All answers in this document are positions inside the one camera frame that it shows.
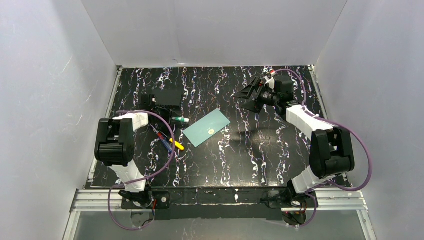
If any teal paper envelope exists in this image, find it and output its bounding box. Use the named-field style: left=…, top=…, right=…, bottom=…
left=183, top=109, right=231, bottom=148

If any green white marker pen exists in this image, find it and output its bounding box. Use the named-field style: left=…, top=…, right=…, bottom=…
left=171, top=117, right=190, bottom=123

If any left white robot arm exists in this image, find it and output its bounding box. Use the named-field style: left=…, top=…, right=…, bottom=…
left=94, top=111, right=149, bottom=202

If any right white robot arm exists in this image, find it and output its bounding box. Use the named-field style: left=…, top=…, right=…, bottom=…
left=233, top=75, right=355, bottom=202

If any black foam block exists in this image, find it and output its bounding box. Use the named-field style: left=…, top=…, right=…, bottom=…
left=151, top=88, right=184, bottom=108

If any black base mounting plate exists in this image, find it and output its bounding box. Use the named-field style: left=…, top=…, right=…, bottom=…
left=118, top=187, right=318, bottom=225

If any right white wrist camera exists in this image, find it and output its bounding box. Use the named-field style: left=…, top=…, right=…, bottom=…
left=261, top=69, right=276, bottom=90

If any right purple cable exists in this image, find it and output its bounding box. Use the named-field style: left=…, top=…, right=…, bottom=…
left=269, top=68, right=374, bottom=228

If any purple cable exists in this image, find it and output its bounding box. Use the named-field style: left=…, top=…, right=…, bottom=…
left=269, top=68, right=374, bottom=228
left=107, top=110, right=176, bottom=232

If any yellow handled screwdriver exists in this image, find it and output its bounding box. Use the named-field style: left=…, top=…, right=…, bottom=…
left=169, top=138, right=185, bottom=151

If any aluminium frame rail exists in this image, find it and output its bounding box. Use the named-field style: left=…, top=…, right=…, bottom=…
left=70, top=187, right=369, bottom=212

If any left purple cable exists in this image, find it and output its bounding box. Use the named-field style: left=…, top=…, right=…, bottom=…
left=107, top=110, right=176, bottom=232

